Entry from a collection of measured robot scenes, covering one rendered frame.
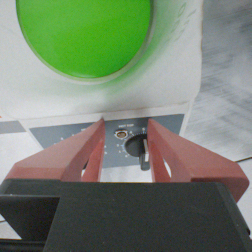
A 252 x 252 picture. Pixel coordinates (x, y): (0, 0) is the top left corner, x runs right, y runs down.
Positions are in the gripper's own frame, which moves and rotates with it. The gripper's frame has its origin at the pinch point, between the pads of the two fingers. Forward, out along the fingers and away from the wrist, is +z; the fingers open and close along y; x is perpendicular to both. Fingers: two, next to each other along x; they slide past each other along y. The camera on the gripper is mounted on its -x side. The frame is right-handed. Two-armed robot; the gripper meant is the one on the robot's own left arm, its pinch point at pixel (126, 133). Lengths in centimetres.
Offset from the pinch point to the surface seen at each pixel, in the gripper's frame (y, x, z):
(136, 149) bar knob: -0.8, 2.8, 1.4
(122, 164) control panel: 0.4, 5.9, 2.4
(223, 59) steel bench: -10.1, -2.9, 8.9
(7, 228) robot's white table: 17.3, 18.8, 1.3
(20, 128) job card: 11.9, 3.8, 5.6
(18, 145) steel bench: 12.7, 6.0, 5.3
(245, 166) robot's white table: -15.7, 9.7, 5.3
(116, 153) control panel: 0.9, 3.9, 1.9
